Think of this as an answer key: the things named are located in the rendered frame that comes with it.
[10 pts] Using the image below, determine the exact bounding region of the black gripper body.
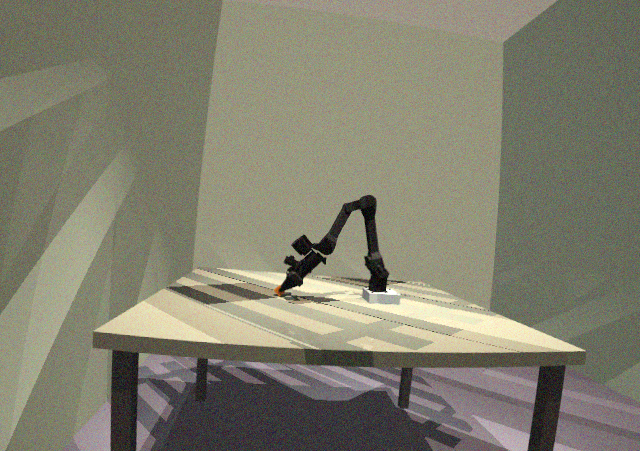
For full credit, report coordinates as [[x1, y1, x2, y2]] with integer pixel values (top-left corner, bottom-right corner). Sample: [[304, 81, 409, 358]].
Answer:
[[287, 259, 313, 287]]

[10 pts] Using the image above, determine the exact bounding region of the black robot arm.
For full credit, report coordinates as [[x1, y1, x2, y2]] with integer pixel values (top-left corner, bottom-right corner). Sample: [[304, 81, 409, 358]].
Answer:
[[283, 195, 389, 293]]

